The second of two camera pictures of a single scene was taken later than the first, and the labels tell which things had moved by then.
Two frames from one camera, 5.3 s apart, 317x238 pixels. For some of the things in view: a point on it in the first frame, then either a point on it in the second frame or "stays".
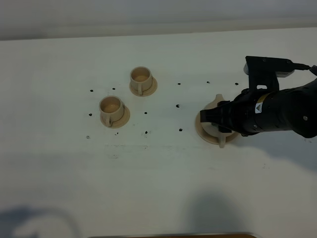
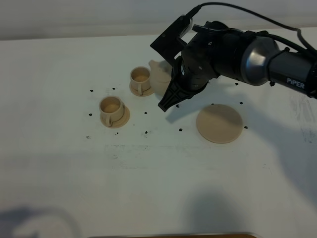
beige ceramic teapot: x=213 y=129 to x=161 y=75
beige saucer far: x=148 y=92 stays
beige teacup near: x=111 y=109 stays
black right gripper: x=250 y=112 to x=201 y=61
